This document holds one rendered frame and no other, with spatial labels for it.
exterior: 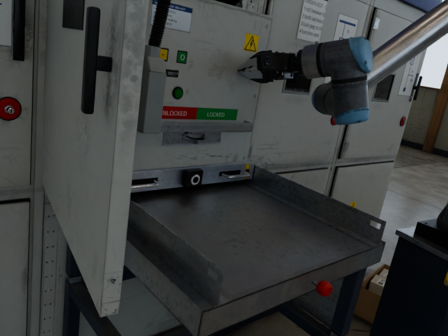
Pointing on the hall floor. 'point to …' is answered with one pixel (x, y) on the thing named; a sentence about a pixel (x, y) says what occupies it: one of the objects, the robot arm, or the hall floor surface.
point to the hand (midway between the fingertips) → (240, 70)
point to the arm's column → (412, 293)
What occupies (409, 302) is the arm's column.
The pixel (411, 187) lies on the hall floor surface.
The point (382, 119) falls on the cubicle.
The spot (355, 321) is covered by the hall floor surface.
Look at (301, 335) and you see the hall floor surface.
